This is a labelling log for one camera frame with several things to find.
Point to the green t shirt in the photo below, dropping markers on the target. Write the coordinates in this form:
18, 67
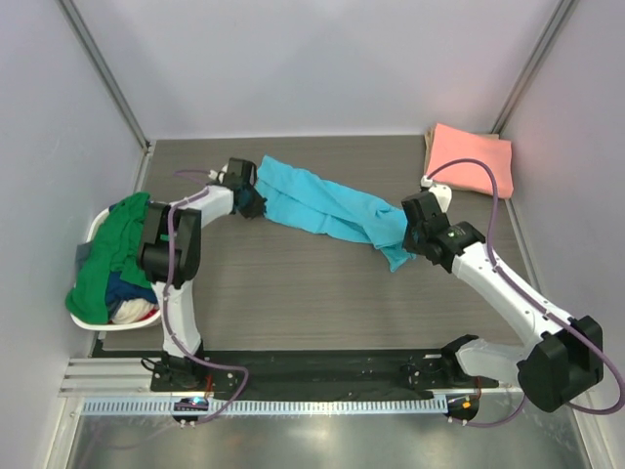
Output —
115, 245

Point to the aluminium frame rail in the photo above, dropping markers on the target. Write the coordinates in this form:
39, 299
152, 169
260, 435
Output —
105, 377

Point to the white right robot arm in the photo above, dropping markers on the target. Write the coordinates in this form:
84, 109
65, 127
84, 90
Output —
558, 358

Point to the pink folded t shirt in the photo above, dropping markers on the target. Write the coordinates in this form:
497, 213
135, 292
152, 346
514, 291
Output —
452, 144

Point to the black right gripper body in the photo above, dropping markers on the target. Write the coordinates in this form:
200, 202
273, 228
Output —
412, 240

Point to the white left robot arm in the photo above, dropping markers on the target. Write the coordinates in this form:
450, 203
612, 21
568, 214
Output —
169, 251

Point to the white garment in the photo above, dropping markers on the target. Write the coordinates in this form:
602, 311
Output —
130, 311

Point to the white slotted cable duct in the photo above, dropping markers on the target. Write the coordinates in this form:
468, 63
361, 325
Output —
197, 407

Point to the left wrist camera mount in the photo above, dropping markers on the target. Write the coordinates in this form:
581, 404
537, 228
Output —
218, 177

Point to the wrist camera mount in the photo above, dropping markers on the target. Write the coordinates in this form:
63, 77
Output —
218, 177
442, 192

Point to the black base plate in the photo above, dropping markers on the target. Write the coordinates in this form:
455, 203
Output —
274, 372

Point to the red garment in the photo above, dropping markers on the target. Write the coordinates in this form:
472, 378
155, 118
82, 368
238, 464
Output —
154, 311

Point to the light blue t shirt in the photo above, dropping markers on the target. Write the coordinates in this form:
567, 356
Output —
299, 199

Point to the navy blue t shirt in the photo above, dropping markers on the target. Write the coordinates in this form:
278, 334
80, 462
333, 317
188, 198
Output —
118, 291

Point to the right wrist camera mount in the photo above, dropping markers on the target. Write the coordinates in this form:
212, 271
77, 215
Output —
442, 192

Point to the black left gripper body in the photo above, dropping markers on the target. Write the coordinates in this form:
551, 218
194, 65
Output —
255, 204

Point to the grey garment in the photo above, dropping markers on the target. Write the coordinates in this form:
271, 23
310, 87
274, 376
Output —
82, 254

